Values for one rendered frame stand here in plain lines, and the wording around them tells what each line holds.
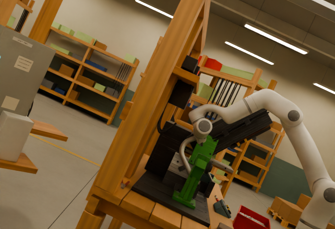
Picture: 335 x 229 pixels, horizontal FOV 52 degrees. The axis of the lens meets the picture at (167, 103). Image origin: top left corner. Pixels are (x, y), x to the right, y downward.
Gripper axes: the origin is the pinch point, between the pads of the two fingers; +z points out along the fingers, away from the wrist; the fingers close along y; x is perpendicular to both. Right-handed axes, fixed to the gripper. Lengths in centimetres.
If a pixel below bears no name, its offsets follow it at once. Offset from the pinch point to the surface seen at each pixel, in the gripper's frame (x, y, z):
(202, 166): 7.0, -18.3, -24.2
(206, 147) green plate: -4.5, -6.7, 6.0
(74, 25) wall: 108, 573, 797
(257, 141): -320, 44, 841
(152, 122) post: 23.9, 13.1, -19.1
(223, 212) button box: 1.3, -45.0, -2.1
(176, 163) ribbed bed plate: 16.1, -10.1, 8.2
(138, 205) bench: 43, -27, -45
